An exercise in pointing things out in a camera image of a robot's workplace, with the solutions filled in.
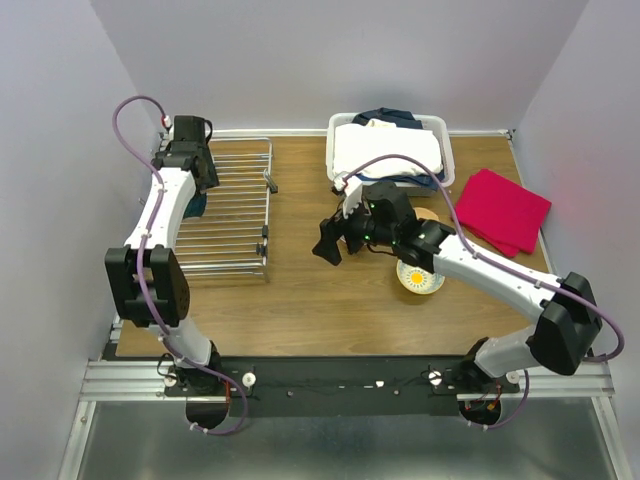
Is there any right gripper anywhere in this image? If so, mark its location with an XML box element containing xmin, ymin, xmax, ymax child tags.
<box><xmin>311</xmin><ymin>191</ymin><xmax>397</xmax><ymax>266</ymax></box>

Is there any teal white bowl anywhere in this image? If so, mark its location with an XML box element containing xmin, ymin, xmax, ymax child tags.
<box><xmin>183</xmin><ymin>192</ymin><xmax>207</xmax><ymax>219</ymax></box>

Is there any beige flower pattern bowl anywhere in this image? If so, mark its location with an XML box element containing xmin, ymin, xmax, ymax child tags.
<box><xmin>414</xmin><ymin>207</ymin><xmax>439</xmax><ymax>221</ymax></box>

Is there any yellow dotted white bowl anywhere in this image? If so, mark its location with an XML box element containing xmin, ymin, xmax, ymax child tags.
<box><xmin>396</xmin><ymin>260</ymin><xmax>445</xmax><ymax>295</ymax></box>

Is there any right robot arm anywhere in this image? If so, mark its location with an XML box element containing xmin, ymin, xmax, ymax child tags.
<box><xmin>312</xmin><ymin>181</ymin><xmax>602</xmax><ymax>392</ymax></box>

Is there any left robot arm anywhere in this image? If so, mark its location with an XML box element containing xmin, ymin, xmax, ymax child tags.
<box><xmin>105</xmin><ymin>115</ymin><xmax>222</xmax><ymax>395</ymax></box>

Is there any white folded cloth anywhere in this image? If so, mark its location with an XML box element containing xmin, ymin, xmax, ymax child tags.
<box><xmin>327</xmin><ymin>123</ymin><xmax>444</xmax><ymax>179</ymax></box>

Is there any dark blue cloth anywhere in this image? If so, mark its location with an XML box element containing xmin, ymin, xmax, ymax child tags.
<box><xmin>325</xmin><ymin>107</ymin><xmax>455</xmax><ymax>187</ymax></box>

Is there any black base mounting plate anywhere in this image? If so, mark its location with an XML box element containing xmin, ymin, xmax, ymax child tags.
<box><xmin>157</xmin><ymin>355</ymin><xmax>520</xmax><ymax>432</ymax></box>

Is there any red folded cloth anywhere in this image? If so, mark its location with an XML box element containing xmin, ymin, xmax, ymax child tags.
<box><xmin>455</xmin><ymin>169</ymin><xmax>551</xmax><ymax>258</ymax></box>

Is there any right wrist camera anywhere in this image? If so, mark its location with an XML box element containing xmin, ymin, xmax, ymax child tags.
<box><xmin>333</xmin><ymin>172</ymin><xmax>363</xmax><ymax>218</ymax></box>

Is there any metal wire dish rack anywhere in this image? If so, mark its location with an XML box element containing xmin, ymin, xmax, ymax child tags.
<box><xmin>137</xmin><ymin>137</ymin><xmax>281</xmax><ymax>285</ymax></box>

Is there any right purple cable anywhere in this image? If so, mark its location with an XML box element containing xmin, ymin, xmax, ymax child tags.
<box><xmin>334</xmin><ymin>154</ymin><xmax>626</xmax><ymax>431</ymax></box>

